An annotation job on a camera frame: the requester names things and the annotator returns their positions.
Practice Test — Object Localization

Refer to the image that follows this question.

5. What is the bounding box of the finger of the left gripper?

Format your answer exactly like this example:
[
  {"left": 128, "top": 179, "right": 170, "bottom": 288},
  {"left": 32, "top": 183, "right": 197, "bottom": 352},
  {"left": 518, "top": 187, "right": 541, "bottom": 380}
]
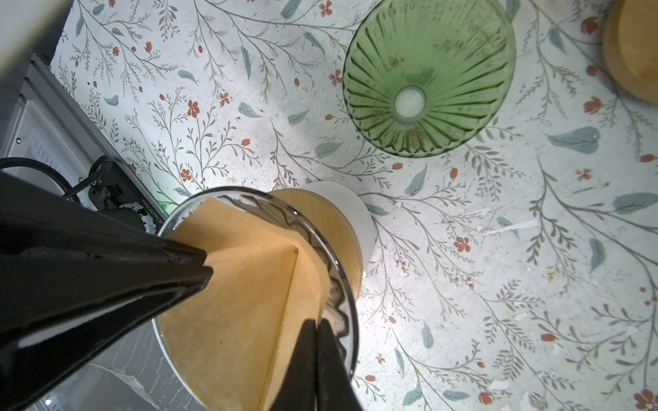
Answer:
[{"left": 1, "top": 175, "right": 212, "bottom": 410}]

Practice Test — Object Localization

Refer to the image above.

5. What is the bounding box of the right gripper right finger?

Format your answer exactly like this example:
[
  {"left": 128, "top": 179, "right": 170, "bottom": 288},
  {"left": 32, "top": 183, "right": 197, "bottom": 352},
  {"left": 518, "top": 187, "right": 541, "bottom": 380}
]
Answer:
[{"left": 316, "top": 319, "right": 363, "bottom": 411}]

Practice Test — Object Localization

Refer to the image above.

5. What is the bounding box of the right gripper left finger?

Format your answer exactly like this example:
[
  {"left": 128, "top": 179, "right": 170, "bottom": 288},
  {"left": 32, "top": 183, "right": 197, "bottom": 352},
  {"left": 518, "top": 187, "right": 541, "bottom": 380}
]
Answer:
[{"left": 270, "top": 320, "right": 317, "bottom": 411}]

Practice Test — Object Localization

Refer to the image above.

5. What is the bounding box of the grey clear glass dripper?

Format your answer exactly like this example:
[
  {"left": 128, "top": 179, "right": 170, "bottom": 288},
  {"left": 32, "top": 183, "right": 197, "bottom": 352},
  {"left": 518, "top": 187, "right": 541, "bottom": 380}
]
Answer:
[{"left": 154, "top": 187, "right": 363, "bottom": 409}]

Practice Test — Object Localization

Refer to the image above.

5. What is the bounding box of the frosted white glass mug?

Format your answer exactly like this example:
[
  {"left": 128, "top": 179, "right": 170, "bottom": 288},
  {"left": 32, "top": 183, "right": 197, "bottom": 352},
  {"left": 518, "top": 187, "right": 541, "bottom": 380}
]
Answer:
[{"left": 302, "top": 182, "right": 376, "bottom": 271}]

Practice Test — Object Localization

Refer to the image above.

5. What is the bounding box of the green glass dripper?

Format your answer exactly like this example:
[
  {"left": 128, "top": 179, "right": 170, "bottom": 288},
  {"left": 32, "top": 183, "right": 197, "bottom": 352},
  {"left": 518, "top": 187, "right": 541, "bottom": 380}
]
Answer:
[{"left": 343, "top": 1, "right": 517, "bottom": 159}]

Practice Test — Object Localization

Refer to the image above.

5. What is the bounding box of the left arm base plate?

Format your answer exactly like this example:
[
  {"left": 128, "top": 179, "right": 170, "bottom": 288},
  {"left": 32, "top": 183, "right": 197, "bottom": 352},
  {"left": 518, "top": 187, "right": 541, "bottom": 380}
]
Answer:
[{"left": 87, "top": 156, "right": 166, "bottom": 235}]

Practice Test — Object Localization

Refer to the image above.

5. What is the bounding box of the black corrugated cable conduit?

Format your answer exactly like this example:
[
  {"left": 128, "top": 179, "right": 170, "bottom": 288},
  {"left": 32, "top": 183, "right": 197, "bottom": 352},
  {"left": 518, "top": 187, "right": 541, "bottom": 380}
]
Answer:
[{"left": 0, "top": 157, "right": 83, "bottom": 204}]

